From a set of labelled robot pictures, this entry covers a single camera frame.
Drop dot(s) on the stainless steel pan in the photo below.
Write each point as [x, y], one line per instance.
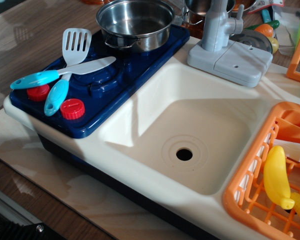
[136, 26]

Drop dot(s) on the cream toy sink unit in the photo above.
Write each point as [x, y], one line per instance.
[174, 146]

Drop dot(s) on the blue toy stove top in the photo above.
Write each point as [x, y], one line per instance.
[104, 91]

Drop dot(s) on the red stove knob right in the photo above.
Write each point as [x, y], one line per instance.
[72, 109]

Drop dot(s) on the red stove knob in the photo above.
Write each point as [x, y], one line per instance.
[38, 93]
[72, 109]

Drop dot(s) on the red stove knob left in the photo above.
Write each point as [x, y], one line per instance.
[38, 93]

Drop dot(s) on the grey toy faucet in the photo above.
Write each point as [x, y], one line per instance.
[216, 54]

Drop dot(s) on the white slotted toy spatula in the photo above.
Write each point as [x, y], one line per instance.
[75, 47]

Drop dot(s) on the steel pot lid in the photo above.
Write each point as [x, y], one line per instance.
[254, 39]

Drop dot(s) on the yellow toy banana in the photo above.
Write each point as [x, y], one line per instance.
[275, 178]

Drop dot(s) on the orange dish rack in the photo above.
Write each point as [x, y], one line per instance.
[245, 199]

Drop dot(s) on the orange toy carrot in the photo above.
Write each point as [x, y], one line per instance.
[265, 29]

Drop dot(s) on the green toy vegetable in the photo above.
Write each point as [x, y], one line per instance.
[274, 24]

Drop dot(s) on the white toy knife blue handle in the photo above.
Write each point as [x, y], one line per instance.
[44, 77]

